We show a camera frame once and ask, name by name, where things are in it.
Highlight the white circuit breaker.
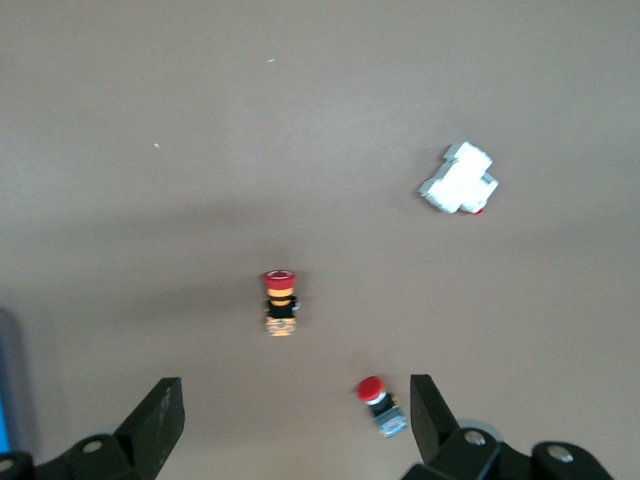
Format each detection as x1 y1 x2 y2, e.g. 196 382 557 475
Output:
417 140 501 216

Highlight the red push button grey base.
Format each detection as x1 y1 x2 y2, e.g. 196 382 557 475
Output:
355 375 409 439

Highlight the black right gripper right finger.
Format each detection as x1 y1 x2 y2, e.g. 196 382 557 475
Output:
409 373 617 480

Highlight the red yellow emergency stop button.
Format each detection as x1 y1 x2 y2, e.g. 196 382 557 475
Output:
261 268 302 339

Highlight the blue plastic tray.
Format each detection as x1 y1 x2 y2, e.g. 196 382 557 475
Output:
0 307 22 454

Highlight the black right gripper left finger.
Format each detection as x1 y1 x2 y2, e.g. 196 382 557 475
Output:
0 376 187 480

